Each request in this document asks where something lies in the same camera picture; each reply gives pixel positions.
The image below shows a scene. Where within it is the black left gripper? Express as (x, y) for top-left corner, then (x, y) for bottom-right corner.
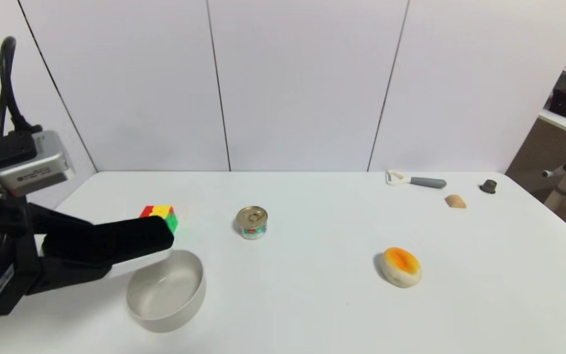
(0, 196), (150, 317)

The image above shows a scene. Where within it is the black and white board eraser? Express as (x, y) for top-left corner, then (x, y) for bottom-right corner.
(41, 215), (175, 281)

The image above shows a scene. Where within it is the beige round bowl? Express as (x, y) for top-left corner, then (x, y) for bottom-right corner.
(126, 249), (207, 333)

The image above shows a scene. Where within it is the multicolour puzzle cube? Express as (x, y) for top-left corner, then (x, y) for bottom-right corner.
(139, 205), (179, 234)

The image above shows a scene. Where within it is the small tin can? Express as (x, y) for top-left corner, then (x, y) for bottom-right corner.
(236, 206), (268, 240)

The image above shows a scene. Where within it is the orange and white bun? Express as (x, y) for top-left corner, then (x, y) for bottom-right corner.
(380, 247), (423, 289)

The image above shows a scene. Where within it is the white grey bottle opener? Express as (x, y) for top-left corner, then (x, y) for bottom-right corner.
(386, 170), (447, 189)

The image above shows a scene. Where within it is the brown perforated panel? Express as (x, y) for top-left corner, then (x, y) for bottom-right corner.
(505, 118), (566, 196)

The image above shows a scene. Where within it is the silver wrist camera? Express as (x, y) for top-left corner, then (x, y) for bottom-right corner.
(0, 130), (75, 198)

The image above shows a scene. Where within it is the black camera cable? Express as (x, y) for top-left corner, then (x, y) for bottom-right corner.
(0, 36), (44, 139)

